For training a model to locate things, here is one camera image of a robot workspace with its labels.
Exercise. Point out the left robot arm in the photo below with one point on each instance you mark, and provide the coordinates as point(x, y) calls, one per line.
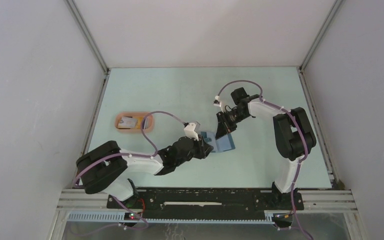
point(106, 168)

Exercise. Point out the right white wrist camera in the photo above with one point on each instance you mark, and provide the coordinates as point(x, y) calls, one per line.
point(218, 103)

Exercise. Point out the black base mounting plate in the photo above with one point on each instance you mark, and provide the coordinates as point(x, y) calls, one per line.
point(217, 204)

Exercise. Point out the blue leather card holder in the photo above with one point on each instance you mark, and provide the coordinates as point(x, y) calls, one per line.
point(220, 145)

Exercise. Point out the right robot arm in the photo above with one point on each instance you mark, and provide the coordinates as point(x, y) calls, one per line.
point(293, 134)

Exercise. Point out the pink oval tray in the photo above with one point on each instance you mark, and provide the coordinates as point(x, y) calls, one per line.
point(134, 114)

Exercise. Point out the yellow black credit card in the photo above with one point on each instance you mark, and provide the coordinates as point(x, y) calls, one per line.
point(142, 122)

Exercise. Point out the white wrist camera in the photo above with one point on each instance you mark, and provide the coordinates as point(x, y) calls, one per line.
point(191, 130)
point(218, 103)

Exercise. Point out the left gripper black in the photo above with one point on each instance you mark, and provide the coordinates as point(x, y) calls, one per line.
point(203, 148)

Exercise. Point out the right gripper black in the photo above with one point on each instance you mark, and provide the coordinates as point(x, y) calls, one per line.
point(224, 126)

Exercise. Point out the silver credit card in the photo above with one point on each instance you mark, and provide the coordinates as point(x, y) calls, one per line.
point(126, 122)

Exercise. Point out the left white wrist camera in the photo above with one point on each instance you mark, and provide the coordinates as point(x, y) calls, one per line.
point(191, 130)

